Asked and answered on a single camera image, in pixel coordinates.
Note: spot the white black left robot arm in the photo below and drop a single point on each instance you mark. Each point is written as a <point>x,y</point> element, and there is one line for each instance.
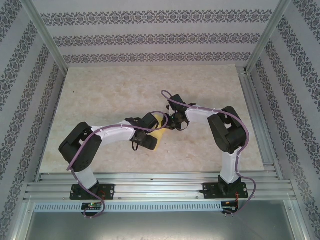
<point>82,147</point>

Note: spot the aluminium mounting rail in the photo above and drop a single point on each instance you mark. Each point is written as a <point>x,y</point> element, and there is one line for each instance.
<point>160,186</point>

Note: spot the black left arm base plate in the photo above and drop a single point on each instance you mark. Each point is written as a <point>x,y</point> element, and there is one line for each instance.
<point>110,191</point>

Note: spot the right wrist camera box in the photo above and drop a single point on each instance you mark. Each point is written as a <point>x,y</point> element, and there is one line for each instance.
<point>170,110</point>

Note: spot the grey sheet metal panel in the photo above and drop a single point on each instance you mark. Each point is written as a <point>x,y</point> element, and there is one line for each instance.
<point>160,227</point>

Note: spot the aluminium frame post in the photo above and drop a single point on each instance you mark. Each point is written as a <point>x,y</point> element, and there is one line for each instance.
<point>267,35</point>
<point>45,35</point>

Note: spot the aluminium side rail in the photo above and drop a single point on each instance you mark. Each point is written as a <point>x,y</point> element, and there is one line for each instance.
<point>252,105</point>

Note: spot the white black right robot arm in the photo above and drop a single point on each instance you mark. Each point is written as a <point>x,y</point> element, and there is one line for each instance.
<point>230,135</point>

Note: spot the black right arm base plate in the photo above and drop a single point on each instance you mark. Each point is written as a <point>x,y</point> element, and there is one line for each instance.
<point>208,190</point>

